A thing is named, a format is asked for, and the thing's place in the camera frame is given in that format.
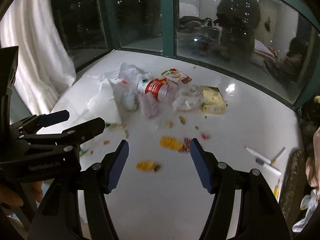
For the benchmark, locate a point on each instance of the white patterned cloth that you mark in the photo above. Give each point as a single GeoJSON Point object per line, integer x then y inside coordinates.
{"type": "Point", "coordinates": [308, 205]}

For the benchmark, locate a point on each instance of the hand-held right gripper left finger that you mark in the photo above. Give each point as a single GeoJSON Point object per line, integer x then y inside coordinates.
{"type": "Point", "coordinates": [117, 166]}

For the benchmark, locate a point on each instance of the dark clothes pile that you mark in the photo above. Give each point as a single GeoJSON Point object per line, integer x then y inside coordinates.
{"type": "Point", "coordinates": [308, 127]}

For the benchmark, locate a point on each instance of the red-label plastic water bottle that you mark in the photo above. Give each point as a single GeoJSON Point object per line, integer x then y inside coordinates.
{"type": "Point", "coordinates": [153, 87]}

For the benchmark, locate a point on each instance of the red and orange snack packet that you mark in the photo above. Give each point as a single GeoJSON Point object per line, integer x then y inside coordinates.
{"type": "Point", "coordinates": [176, 75]}

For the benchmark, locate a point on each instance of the white plastic bag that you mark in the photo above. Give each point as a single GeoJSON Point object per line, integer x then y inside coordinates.
{"type": "Point", "coordinates": [105, 97]}

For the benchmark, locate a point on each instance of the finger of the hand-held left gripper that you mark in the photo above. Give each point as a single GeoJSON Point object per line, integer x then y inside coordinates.
{"type": "Point", "coordinates": [87, 130]}
{"type": "Point", "coordinates": [53, 117]}

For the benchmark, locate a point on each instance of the pink towel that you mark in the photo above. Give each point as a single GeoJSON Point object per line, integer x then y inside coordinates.
{"type": "Point", "coordinates": [313, 170]}

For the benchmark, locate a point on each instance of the orange peel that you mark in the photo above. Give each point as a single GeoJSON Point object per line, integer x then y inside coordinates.
{"type": "Point", "coordinates": [171, 142]}
{"type": "Point", "coordinates": [146, 166]}

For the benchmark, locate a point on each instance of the camouflage cloth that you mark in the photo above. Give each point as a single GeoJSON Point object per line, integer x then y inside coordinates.
{"type": "Point", "coordinates": [292, 180]}

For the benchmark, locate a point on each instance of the person's left hand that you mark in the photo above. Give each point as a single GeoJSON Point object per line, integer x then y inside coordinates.
{"type": "Point", "coordinates": [11, 196]}

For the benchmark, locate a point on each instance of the white pen with yellow clip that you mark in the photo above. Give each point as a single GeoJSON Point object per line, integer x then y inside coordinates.
{"type": "Point", "coordinates": [277, 191]}

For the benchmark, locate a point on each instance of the white pen with yellow band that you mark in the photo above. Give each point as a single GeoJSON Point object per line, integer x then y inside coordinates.
{"type": "Point", "coordinates": [279, 155]}

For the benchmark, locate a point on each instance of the scattered peel scraps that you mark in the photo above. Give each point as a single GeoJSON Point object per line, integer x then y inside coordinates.
{"type": "Point", "coordinates": [170, 124]}

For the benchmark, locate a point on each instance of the white curtain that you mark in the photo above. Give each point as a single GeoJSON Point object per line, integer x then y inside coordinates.
{"type": "Point", "coordinates": [35, 55]}

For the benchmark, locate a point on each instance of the black bin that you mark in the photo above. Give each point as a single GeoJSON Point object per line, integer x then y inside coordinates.
{"type": "Point", "coordinates": [7, 80]}

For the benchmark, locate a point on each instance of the teal window frame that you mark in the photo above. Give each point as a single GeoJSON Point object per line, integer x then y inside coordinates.
{"type": "Point", "coordinates": [168, 17]}

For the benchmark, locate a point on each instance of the pale pink plastic packet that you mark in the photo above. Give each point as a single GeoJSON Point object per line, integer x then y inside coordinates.
{"type": "Point", "coordinates": [150, 106]}

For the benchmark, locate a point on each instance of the plush toy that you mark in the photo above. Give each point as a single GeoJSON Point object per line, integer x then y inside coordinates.
{"type": "Point", "coordinates": [316, 99]}

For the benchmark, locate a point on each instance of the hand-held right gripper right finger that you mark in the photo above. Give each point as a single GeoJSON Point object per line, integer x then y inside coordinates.
{"type": "Point", "coordinates": [201, 166]}

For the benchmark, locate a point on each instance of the yellow box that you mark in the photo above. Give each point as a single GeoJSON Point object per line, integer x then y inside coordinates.
{"type": "Point", "coordinates": [212, 100]}

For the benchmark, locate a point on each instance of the white marker with dark cap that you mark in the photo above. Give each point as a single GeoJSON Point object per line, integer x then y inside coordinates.
{"type": "Point", "coordinates": [262, 160]}

